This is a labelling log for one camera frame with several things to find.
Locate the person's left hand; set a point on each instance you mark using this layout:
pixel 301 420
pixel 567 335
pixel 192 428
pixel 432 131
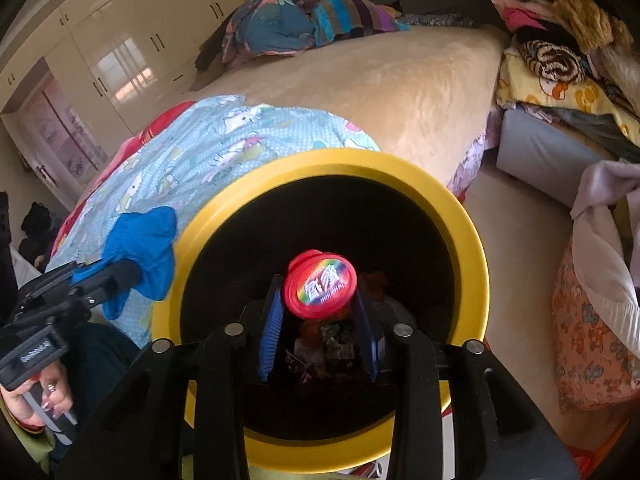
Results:
pixel 55 395

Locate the red round lid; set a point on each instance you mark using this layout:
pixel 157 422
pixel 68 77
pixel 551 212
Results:
pixel 320 285

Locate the blue cartoon printed blanket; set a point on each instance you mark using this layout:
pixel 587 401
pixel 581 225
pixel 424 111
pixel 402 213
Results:
pixel 225 150

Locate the pink cloth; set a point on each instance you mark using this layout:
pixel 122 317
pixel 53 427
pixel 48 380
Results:
pixel 520 10

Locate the person's teal trousers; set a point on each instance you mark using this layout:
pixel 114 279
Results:
pixel 105 360

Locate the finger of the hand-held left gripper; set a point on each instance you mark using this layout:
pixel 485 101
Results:
pixel 110 277

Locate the striped blanket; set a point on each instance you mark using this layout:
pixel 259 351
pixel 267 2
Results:
pixel 350 15

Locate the yellow round bin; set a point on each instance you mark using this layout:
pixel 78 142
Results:
pixel 400 170

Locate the orange floral fabric bag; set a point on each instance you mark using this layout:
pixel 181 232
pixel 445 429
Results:
pixel 585 350

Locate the blue plastic bag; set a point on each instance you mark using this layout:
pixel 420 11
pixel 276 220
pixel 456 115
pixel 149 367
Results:
pixel 145 240

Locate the blue floral quilt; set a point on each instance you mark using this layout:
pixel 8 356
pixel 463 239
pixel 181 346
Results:
pixel 280 30

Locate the brown white striped knit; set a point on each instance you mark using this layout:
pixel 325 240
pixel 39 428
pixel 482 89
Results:
pixel 550 62

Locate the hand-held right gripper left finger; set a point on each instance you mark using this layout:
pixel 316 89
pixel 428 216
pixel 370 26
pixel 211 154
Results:
pixel 270 330

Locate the brown cloth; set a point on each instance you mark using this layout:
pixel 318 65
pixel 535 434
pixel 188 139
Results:
pixel 212 52

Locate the door with pink curtain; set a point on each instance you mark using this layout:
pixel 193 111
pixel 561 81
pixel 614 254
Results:
pixel 60 130

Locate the pile of clothes and toys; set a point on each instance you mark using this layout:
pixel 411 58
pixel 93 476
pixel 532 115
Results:
pixel 575 95

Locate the cream wardrobe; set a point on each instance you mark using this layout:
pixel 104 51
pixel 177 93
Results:
pixel 140 35

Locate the person's left forearm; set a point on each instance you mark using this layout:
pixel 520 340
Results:
pixel 20 445

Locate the red blanket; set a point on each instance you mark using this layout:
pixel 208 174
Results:
pixel 150 135

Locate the mustard knitted garment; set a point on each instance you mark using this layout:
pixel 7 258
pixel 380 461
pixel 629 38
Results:
pixel 590 15

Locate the beige bed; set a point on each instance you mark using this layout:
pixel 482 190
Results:
pixel 400 90

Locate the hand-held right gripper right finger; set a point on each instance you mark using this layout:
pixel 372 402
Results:
pixel 367 340

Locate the grey patterned cloth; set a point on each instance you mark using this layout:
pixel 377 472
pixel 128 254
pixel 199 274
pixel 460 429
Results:
pixel 440 20

